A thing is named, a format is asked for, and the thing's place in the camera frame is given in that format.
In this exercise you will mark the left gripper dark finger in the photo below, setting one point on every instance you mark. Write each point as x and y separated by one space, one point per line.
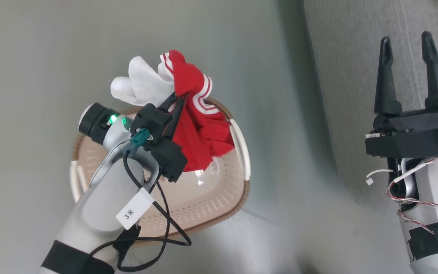
169 102
177 118

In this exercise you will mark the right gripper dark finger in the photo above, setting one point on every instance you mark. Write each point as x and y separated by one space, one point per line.
435 76
385 83

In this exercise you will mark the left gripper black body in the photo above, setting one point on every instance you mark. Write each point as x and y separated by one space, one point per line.
165 152

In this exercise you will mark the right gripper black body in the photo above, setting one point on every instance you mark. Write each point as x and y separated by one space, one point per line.
413 133

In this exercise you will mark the red and white garment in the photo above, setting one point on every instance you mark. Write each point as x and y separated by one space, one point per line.
200 129

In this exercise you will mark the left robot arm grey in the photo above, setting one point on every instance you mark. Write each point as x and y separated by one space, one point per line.
105 205

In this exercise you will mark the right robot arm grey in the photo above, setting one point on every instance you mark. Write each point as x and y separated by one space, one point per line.
435 190

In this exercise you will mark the grey fabric sofa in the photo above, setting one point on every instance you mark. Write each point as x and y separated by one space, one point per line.
356 76

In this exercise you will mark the beige perforated laundry basket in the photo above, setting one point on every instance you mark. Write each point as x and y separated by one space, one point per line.
203 201

